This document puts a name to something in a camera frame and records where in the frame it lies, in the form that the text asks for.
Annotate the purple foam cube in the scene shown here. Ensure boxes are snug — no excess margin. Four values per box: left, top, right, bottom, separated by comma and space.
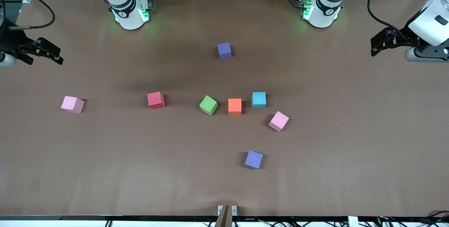
244, 150, 263, 170
217, 42, 232, 60

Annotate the green foam cube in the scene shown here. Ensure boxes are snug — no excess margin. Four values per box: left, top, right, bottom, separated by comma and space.
199, 95, 218, 116

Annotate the black cable bundle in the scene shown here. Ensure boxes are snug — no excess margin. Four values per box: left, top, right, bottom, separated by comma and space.
377, 216, 449, 227

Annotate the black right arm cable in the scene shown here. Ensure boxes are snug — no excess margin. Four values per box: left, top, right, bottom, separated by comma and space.
0, 0, 56, 30

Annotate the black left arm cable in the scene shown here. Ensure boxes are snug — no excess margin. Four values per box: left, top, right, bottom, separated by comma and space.
367, 0, 409, 38

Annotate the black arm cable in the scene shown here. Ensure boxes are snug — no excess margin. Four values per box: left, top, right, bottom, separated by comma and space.
0, 0, 56, 30
367, 0, 409, 38

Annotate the blue foam cube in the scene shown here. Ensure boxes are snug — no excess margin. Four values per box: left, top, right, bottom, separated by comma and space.
252, 92, 267, 109

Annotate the pink foam cube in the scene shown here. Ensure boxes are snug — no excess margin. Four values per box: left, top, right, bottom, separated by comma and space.
61, 96, 85, 114
268, 111, 290, 132

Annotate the red foam cube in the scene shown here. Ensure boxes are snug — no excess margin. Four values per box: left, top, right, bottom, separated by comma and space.
147, 92, 166, 109

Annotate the camera mount strut with brackets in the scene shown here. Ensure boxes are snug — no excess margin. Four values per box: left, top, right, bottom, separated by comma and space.
215, 205, 238, 227

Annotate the orange foam cube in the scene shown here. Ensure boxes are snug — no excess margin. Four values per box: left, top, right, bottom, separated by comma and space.
228, 98, 242, 116

